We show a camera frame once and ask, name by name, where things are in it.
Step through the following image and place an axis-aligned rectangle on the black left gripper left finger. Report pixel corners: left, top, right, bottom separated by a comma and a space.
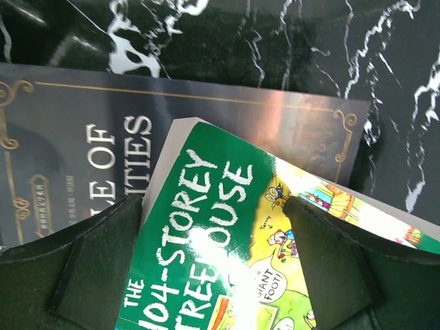
1, 195, 142, 329

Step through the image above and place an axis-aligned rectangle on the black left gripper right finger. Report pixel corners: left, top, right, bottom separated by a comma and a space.
283, 197, 439, 329

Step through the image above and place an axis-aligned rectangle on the dark green 104-storey treehouse book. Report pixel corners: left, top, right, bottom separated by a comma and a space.
115, 118, 439, 329

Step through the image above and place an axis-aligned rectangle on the dark tale of two cities book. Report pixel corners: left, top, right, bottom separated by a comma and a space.
1, 63, 370, 250

